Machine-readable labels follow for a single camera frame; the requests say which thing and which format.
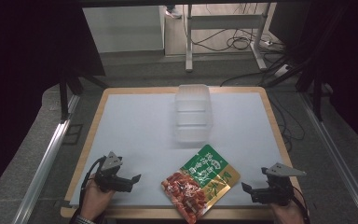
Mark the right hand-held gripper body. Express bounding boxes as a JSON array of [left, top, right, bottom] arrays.
[[250, 162, 308, 207]]

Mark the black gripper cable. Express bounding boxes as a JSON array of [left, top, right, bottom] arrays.
[[291, 189, 311, 224], [78, 156, 107, 217]]

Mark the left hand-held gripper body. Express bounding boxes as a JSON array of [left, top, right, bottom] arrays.
[[94, 151, 135, 193]]

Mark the white table mat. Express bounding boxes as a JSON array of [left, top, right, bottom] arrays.
[[69, 91, 294, 208]]

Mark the white power strip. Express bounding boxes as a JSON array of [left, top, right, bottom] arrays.
[[273, 63, 292, 78]]

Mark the black metal stand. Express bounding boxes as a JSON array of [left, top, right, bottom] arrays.
[[294, 60, 334, 123], [58, 68, 110, 123]]

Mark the aluminium rail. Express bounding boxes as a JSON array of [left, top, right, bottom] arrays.
[[11, 92, 82, 224], [297, 91, 358, 224]]

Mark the black cable beside table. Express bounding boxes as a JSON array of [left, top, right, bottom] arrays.
[[269, 92, 306, 152]]

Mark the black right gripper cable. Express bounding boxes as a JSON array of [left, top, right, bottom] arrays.
[[291, 189, 311, 224]]

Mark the dark curtain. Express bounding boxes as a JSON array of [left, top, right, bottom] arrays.
[[0, 0, 106, 204], [268, 0, 358, 157]]

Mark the person's left hand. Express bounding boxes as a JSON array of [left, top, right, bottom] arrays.
[[79, 177, 117, 222]]

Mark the tangle of black floor cables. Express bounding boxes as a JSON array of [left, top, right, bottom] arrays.
[[191, 27, 285, 53]]

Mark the clear plastic container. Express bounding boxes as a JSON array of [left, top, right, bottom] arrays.
[[173, 83, 214, 145]]

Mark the green red gold food packet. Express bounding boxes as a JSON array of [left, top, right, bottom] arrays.
[[160, 144, 241, 224]]

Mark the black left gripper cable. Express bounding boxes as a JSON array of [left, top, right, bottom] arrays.
[[78, 156, 107, 217]]

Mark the person's right hand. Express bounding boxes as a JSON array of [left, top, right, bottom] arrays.
[[269, 199, 306, 224]]

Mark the dark floor plate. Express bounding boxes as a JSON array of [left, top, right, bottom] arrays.
[[62, 123, 84, 146]]

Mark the white cabinet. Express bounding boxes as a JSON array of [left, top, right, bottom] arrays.
[[82, 5, 167, 54]]

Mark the white metal stand frame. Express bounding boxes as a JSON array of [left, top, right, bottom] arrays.
[[184, 3, 273, 74]]

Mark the person's left sleeve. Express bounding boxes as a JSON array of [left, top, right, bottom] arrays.
[[69, 213, 98, 224]]

